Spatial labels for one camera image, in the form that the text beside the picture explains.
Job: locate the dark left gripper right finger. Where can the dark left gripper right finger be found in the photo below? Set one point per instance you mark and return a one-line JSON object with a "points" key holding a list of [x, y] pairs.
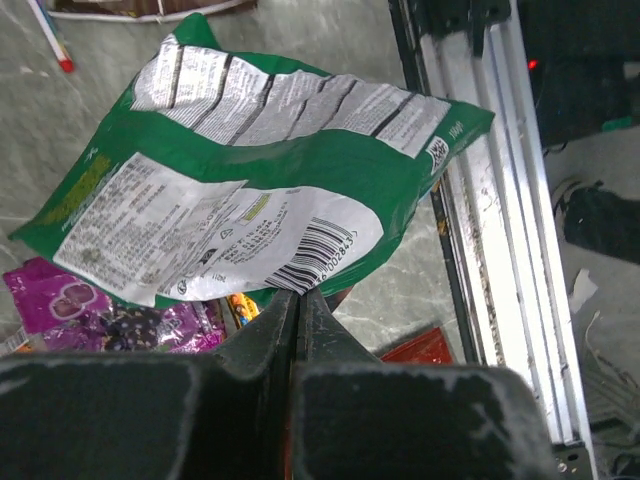
{"points": [[356, 417]]}

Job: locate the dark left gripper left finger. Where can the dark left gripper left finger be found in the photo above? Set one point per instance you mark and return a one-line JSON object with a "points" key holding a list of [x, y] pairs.
{"points": [[215, 415]]}

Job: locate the dark green chips bag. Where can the dark green chips bag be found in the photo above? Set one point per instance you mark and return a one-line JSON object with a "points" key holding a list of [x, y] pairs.
{"points": [[220, 172]]}

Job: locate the brown snack bag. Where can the brown snack bag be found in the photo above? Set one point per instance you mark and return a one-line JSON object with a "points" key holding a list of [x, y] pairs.
{"points": [[139, 11]]}

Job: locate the red Doritos bag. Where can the red Doritos bag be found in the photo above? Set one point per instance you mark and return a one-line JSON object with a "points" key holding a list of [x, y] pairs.
{"points": [[430, 347]]}

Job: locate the purple grape candy bag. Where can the purple grape candy bag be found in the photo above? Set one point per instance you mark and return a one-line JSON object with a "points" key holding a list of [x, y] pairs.
{"points": [[61, 312]]}

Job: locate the yellow M&M's packet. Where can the yellow M&M's packet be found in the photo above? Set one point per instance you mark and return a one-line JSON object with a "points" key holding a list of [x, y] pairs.
{"points": [[243, 309]]}

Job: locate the red green marker pen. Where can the red green marker pen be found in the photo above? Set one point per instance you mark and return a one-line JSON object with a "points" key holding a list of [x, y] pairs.
{"points": [[40, 13]]}

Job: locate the aluminium table frame rail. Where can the aluminium table frame rail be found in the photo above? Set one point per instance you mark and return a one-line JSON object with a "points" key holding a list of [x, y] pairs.
{"points": [[494, 215]]}

